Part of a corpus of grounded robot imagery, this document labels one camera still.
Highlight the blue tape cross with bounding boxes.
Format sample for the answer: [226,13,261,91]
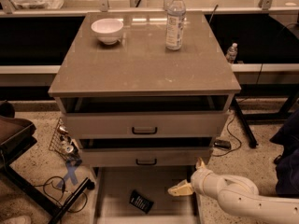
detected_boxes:
[56,160,82,188]

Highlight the black cable on floor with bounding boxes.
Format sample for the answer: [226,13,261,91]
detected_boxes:
[34,175,89,214]
[212,110,243,158]

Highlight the black chair on left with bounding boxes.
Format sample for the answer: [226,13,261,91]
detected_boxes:
[0,101,59,216]

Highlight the drawer with handle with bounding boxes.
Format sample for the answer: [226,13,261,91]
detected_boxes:
[78,147,212,167]
[62,112,228,139]

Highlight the open bottom drawer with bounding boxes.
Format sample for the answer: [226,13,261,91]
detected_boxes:
[91,166,201,224]

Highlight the black stand leg left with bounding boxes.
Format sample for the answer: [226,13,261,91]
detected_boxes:
[48,178,94,224]

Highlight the top drawer with handle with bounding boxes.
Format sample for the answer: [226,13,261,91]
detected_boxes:
[62,112,228,139]

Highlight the wire basket with items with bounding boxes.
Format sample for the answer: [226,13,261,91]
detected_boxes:
[49,119,79,161]

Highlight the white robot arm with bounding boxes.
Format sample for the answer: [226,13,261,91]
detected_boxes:
[168,158,299,224]

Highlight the black power adapter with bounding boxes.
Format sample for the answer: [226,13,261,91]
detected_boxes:
[214,140,231,150]

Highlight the white ceramic bowl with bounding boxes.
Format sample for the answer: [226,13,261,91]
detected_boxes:
[91,19,123,45]

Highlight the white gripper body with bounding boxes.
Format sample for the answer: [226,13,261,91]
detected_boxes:
[191,168,227,200]

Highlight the black table leg right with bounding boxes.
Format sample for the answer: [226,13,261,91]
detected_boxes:
[232,98,258,148]

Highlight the small water bottle behind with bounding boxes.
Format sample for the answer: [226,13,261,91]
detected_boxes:
[225,43,237,63]

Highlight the black cable on floor right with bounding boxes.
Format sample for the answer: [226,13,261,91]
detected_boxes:
[212,110,243,158]

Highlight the grey drawer cabinet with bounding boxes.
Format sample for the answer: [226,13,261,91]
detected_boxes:
[50,11,240,221]

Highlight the clear water bottle on counter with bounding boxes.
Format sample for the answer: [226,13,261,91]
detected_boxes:
[165,0,186,50]

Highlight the black cable on floor left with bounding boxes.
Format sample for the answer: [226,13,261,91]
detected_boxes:
[34,175,89,214]

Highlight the middle drawer with handle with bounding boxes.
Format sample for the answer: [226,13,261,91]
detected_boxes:
[78,147,212,167]

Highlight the dark office chair right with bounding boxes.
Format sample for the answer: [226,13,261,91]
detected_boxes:
[270,110,299,198]

